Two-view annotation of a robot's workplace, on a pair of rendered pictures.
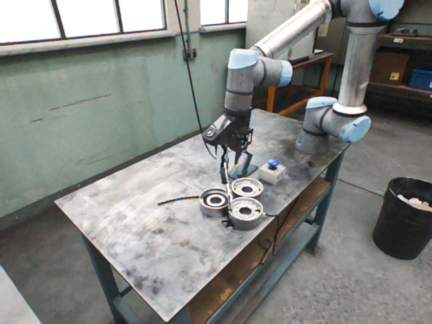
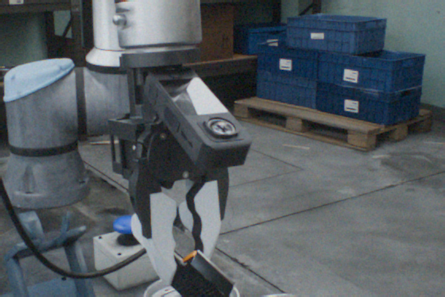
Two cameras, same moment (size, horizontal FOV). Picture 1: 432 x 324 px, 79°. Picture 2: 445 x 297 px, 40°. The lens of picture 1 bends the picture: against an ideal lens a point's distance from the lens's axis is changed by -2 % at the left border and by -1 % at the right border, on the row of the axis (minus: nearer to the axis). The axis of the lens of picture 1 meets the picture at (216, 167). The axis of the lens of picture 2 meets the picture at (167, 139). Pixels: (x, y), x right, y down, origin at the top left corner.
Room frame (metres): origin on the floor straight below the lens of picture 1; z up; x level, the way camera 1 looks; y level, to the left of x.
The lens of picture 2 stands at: (0.57, 0.46, 1.19)
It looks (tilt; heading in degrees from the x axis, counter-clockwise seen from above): 16 degrees down; 288
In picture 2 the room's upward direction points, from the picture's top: 1 degrees counter-clockwise
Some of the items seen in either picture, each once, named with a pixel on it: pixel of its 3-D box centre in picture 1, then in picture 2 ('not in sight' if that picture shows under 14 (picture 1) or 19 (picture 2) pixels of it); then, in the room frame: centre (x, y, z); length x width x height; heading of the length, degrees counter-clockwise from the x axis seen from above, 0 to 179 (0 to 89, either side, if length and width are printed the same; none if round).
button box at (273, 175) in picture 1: (273, 171); (128, 253); (0.84, -0.21, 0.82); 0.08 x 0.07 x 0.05; 138
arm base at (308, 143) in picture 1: (314, 137); (45, 166); (1.08, -0.44, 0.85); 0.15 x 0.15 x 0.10
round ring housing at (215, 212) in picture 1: (215, 202); not in sight; (0.67, 0.00, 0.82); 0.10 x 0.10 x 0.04
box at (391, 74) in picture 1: (391, 67); not in sight; (3.60, -2.26, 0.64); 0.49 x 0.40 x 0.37; 53
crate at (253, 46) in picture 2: not in sight; (261, 38); (1.40, -4.77, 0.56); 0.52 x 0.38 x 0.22; 45
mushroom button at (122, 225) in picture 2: (272, 166); (129, 237); (0.84, -0.21, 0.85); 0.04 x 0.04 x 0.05
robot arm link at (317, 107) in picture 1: (320, 113); (44, 100); (1.08, -0.44, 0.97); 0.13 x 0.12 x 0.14; 26
